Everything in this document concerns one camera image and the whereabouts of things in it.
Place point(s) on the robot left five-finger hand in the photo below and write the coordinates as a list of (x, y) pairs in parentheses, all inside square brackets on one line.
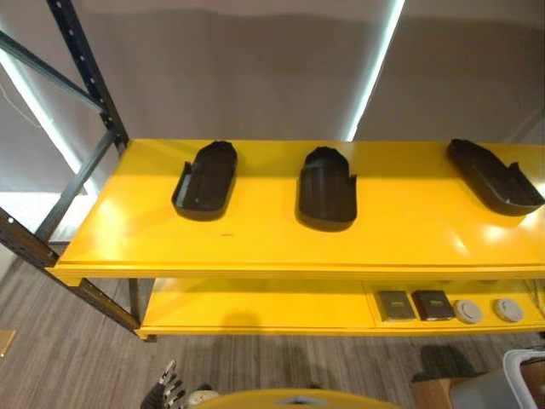
[(167, 389)]

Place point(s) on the yellow metal shelf board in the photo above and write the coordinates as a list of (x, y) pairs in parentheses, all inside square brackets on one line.
[(272, 238), (255, 304)]

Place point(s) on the black perforated shelf upright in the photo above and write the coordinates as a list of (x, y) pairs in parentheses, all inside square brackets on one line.
[(51, 264), (85, 64)]

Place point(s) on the dark metal shelf brace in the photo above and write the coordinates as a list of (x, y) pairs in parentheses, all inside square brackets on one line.
[(47, 68), (74, 187)]

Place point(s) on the small black flat box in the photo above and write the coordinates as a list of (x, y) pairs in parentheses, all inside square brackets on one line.
[(395, 305), (433, 304)]

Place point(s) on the white plastic box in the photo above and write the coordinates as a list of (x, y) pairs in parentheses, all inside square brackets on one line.
[(517, 379)]

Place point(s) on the yellow rounded robot body cover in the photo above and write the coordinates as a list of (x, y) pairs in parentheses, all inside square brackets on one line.
[(298, 400)]

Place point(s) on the black sole-shaped plastic part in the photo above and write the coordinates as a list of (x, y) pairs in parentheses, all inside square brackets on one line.
[(327, 191), (204, 187), (489, 179)]

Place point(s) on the brown wooden board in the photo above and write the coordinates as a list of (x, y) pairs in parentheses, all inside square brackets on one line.
[(432, 394)]

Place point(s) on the white round disc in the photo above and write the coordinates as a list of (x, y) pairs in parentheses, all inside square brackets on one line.
[(468, 311), (508, 309)]

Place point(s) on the grey container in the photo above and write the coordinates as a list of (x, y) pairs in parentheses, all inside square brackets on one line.
[(481, 392)]

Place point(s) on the white wall light strip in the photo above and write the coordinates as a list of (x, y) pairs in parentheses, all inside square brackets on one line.
[(38, 115), (374, 72)]

